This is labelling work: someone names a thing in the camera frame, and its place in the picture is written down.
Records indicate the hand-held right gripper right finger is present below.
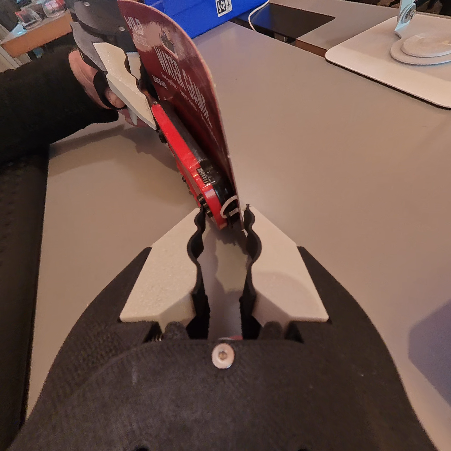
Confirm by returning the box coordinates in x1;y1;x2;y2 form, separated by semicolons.
240;204;329;340

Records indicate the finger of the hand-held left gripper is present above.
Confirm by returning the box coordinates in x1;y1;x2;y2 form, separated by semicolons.
92;42;158;131
125;52;150;97

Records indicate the white cable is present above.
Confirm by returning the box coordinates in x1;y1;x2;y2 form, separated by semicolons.
248;0;271;31

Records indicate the person's left hand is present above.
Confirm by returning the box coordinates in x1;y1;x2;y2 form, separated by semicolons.
68;49;149;129

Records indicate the blue bin with tag sticker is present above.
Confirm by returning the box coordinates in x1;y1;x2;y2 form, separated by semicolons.
144;0;270;39

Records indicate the person's left forearm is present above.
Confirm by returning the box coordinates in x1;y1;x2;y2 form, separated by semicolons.
0;47;119;165

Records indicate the black desk mat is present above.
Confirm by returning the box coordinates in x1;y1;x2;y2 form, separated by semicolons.
233;3;336;45

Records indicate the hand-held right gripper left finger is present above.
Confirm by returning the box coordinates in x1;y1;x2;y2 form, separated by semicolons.
120;206;211;340

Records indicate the red handheld toy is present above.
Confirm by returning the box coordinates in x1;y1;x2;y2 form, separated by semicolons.
117;0;248;232

